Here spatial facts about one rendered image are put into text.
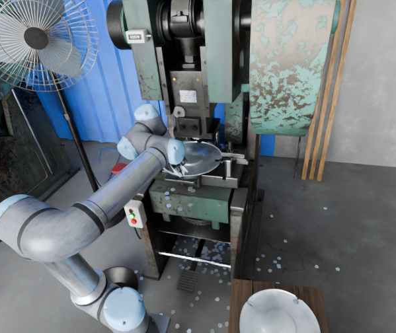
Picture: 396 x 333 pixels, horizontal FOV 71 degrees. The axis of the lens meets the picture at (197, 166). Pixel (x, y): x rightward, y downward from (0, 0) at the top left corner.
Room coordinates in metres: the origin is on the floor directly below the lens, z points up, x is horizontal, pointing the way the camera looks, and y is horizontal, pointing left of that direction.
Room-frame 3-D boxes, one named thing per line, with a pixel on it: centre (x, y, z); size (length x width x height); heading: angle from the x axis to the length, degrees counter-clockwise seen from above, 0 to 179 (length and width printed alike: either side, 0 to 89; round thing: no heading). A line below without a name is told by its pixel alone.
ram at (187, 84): (1.17, 0.00, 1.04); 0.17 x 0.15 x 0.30; 161
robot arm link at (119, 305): (0.47, 0.27, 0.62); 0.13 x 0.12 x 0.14; 57
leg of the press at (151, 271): (1.43, 0.19, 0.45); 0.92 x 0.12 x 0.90; 161
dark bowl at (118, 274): (0.90, 0.54, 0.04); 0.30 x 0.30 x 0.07
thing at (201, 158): (1.09, 0.03, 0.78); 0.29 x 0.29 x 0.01
